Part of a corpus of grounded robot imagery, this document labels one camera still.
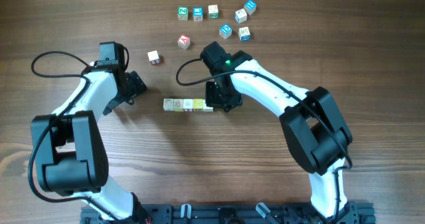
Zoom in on white red lower-left block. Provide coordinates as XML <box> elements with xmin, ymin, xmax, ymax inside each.
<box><xmin>147</xmin><ymin>51</ymin><xmax>161</xmax><ymax>65</ymax></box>

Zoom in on yellow W letter block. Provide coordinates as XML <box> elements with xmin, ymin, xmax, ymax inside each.
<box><xmin>193</xmin><ymin>99</ymin><xmax>204</xmax><ymax>112</ymax></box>

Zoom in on white yellow picture block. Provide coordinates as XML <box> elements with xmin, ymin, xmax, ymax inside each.
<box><xmin>203</xmin><ymin>104</ymin><xmax>213</xmax><ymax>112</ymax></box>

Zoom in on black left camera cable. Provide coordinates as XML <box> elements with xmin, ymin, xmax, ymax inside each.
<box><xmin>27</xmin><ymin>51</ymin><xmax>117</xmax><ymax>222</ymax></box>

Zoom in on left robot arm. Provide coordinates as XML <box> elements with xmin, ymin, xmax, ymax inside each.
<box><xmin>27</xmin><ymin>41</ymin><xmax>153</xmax><ymax>223</ymax></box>

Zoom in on white green picture block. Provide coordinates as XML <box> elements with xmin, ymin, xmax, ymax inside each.
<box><xmin>208</xmin><ymin>5</ymin><xmax>219</xmax><ymax>19</ymax></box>

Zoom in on white red green block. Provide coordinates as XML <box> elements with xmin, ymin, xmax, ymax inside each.
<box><xmin>183</xmin><ymin>99</ymin><xmax>194</xmax><ymax>112</ymax></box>

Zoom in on red A letter block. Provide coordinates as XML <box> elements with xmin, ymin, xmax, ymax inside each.
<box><xmin>177</xmin><ymin>34</ymin><xmax>191</xmax><ymax>49</ymax></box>

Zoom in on white blue picture block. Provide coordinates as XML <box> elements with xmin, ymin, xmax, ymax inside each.
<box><xmin>238</xmin><ymin>27</ymin><xmax>251</xmax><ymax>41</ymax></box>

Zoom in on white blue tilted block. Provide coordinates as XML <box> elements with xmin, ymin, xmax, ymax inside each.
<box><xmin>234</xmin><ymin>9</ymin><xmax>248</xmax><ymax>24</ymax></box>

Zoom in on blue letter block top row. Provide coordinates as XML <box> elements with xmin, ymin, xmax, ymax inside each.
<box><xmin>193</xmin><ymin>7</ymin><xmax>203</xmax><ymax>21</ymax></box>

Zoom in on black right camera cable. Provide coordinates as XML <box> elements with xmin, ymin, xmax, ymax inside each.
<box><xmin>175</xmin><ymin>58</ymin><xmax>353</xmax><ymax>223</ymax></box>

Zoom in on black camera cable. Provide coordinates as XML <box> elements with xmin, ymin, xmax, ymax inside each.
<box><xmin>27</xmin><ymin>51</ymin><xmax>117</xmax><ymax>222</ymax></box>
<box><xmin>175</xmin><ymin>58</ymin><xmax>353</xmax><ymax>223</ymax></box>

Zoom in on ladybug picture block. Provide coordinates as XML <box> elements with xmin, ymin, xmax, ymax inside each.
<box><xmin>173</xmin><ymin>98</ymin><xmax>184</xmax><ymax>112</ymax></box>

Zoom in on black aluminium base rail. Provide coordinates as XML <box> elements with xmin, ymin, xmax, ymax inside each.
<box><xmin>80</xmin><ymin>201</ymin><xmax>377</xmax><ymax>224</ymax></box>

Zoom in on blue tilted block top right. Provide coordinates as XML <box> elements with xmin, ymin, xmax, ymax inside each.
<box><xmin>244</xmin><ymin>0</ymin><xmax>257</xmax><ymax>15</ymax></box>

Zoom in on blue D letter block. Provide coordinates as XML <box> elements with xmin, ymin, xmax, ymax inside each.
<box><xmin>219</xmin><ymin>24</ymin><xmax>232</xmax><ymax>39</ymax></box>

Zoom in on green Z letter block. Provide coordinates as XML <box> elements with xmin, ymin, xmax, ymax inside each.
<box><xmin>177</xmin><ymin>6</ymin><xmax>189</xmax><ymax>21</ymax></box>

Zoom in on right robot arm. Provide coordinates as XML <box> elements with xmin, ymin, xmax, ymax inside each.
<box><xmin>200</xmin><ymin>42</ymin><xmax>353</xmax><ymax>222</ymax></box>

